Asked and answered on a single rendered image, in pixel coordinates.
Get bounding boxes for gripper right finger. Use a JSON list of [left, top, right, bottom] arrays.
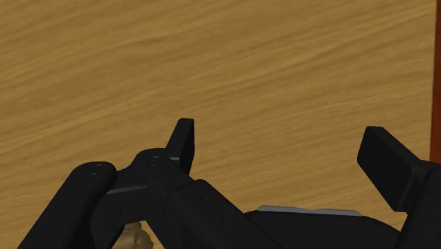
[[356, 126, 441, 249]]

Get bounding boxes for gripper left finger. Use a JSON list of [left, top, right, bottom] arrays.
[[17, 118, 284, 249]]

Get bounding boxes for beige lumpy object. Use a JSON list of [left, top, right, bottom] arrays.
[[112, 221, 155, 249]]

